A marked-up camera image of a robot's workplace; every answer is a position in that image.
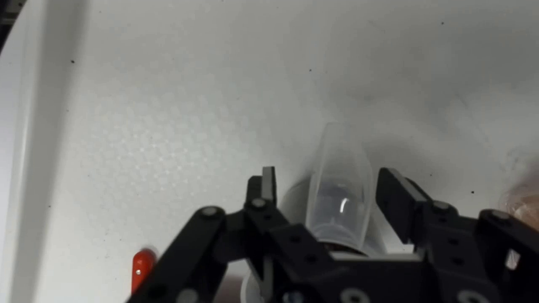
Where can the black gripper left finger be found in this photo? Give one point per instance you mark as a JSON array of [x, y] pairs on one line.
[[224, 242]]

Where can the white plastic tray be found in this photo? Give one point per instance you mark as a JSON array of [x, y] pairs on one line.
[[169, 112]]

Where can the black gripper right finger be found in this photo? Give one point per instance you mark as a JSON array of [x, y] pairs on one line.
[[448, 237]]

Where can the small orange round shaker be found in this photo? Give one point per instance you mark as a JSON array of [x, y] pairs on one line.
[[143, 269]]

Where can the small dark cup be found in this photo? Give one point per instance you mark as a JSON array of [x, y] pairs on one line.
[[342, 186]]

